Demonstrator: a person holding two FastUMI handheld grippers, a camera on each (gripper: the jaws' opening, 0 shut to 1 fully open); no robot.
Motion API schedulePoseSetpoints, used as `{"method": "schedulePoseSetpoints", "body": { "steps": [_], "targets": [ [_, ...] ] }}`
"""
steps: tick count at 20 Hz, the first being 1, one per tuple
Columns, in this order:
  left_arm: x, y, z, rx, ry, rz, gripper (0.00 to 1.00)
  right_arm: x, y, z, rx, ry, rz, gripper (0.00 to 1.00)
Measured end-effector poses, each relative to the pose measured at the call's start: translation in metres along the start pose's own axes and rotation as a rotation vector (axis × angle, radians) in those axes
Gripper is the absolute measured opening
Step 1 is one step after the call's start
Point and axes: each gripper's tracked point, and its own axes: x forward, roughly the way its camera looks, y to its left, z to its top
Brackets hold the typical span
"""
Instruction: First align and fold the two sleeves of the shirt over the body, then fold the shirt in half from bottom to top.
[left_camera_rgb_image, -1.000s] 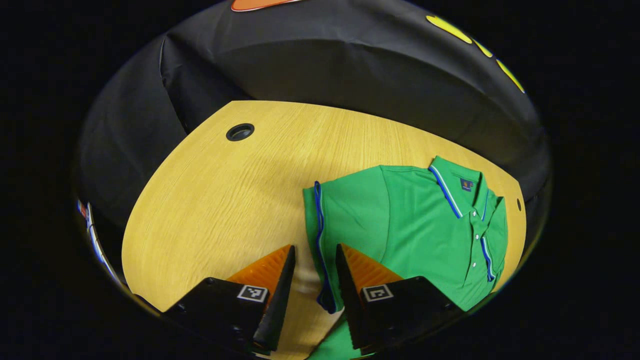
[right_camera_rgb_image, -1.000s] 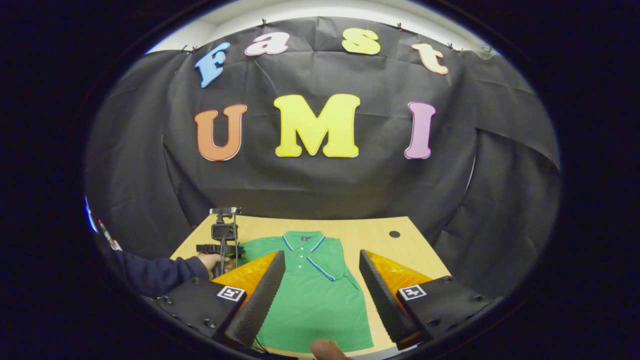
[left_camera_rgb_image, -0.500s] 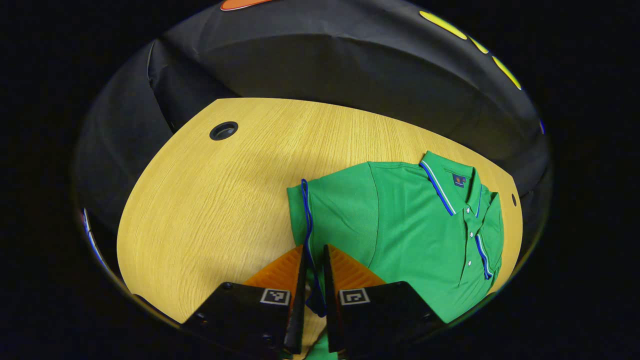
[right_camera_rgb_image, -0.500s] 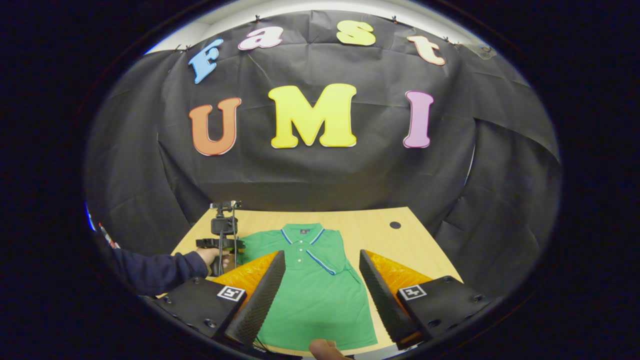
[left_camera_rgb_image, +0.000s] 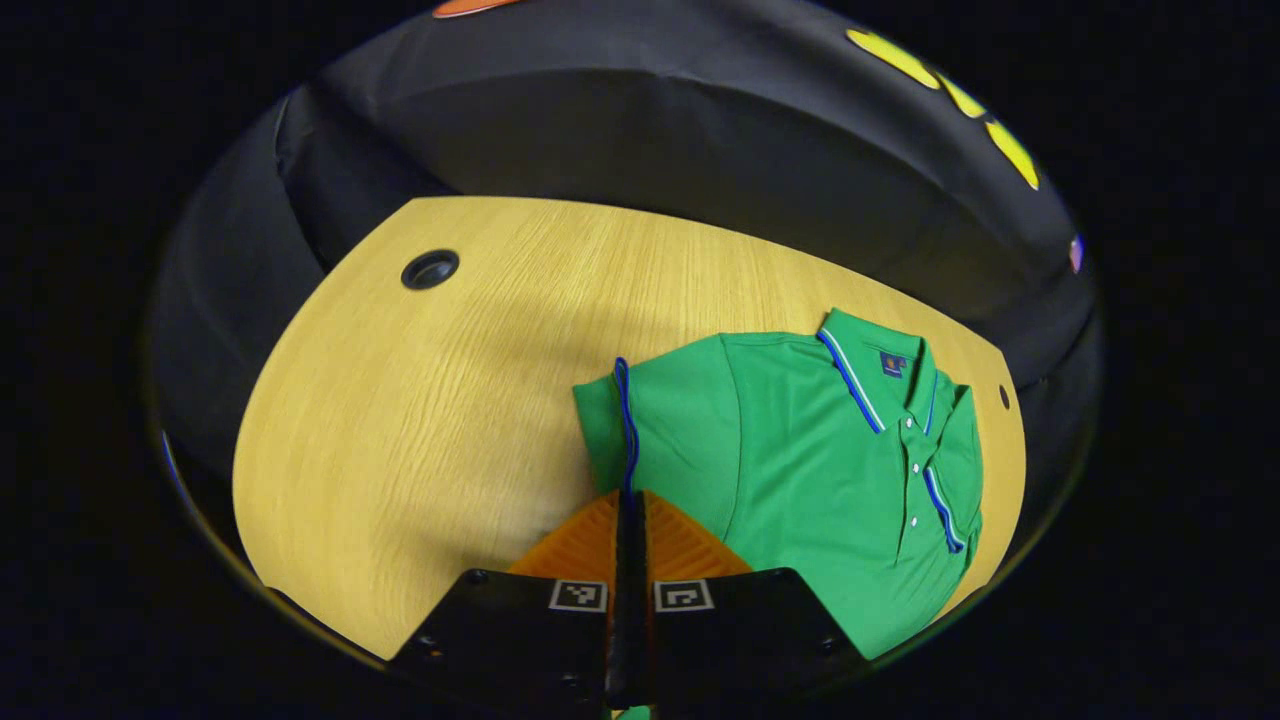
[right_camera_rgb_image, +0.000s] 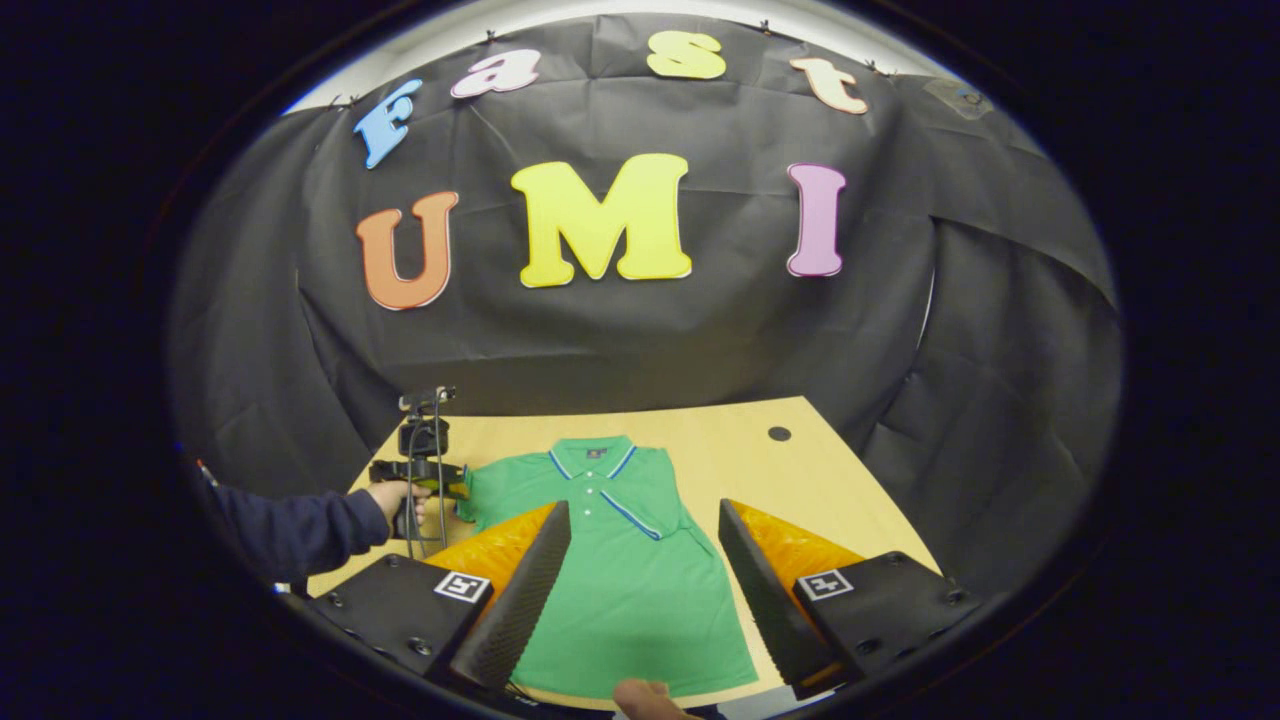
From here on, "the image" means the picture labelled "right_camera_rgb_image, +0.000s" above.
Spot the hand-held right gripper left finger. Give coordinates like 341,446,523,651
305,500,573,694

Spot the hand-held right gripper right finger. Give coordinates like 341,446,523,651
717,498,982,701

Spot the green polo T-shirt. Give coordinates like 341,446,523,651
457,435,759,700

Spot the black backdrop cloth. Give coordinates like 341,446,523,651
168,12,1126,601

